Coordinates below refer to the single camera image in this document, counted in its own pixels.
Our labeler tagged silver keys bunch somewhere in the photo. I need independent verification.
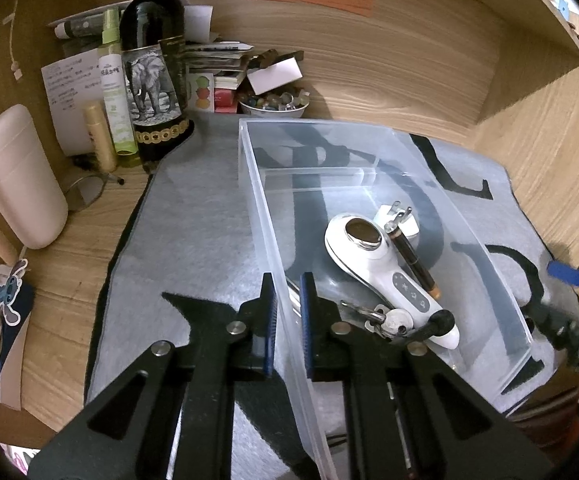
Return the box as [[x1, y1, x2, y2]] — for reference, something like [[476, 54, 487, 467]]
[[339, 301, 414, 339]]

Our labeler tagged dark brown pen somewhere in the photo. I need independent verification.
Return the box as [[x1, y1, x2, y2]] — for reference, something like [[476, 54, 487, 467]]
[[384, 221, 441, 300]]

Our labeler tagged white power plug adapter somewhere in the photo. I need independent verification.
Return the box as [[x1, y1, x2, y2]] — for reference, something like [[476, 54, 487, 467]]
[[373, 200, 419, 242]]

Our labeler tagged clear plastic storage box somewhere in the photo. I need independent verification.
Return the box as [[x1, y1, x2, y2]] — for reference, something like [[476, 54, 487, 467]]
[[239, 118, 532, 479]]

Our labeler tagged white handheld massager device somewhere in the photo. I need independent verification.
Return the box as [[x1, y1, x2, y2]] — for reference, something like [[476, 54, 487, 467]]
[[324, 212, 461, 350]]

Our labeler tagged grey rug with black letters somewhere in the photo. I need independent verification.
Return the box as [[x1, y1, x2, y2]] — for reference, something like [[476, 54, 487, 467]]
[[86, 117, 579, 413]]

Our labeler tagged white bowl of trinkets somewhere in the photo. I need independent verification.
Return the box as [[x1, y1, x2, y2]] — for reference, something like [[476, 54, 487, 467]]
[[238, 89, 311, 118]]

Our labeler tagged blue cartoon sticker card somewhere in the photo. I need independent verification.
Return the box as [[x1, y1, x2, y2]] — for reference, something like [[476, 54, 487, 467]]
[[0, 258, 35, 411]]

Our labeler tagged wooden upper shelf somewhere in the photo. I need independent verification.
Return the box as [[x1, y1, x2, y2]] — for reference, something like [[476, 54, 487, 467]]
[[418, 0, 579, 61]]

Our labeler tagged white card box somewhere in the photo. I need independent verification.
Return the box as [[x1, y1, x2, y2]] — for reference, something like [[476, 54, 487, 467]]
[[247, 58, 303, 96]]

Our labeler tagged stack of books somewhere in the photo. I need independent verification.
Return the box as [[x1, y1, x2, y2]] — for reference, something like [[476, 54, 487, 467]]
[[183, 40, 254, 112]]

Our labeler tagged beige cosmetic tube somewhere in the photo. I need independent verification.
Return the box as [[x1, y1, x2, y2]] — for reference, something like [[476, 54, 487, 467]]
[[82, 101, 117, 174]]

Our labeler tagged handwritten white paper note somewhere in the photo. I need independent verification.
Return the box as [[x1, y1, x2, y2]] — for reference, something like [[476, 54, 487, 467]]
[[41, 49, 103, 156]]

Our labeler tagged dark wine bottle elephant label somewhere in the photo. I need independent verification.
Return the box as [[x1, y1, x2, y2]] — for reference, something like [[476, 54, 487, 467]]
[[120, 0, 193, 174]]

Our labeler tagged green spray bottle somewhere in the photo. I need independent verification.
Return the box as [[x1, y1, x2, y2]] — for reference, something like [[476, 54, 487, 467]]
[[98, 6, 138, 157]]

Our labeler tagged rolled white tube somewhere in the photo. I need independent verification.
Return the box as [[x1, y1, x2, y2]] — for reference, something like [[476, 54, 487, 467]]
[[53, 8, 112, 40]]

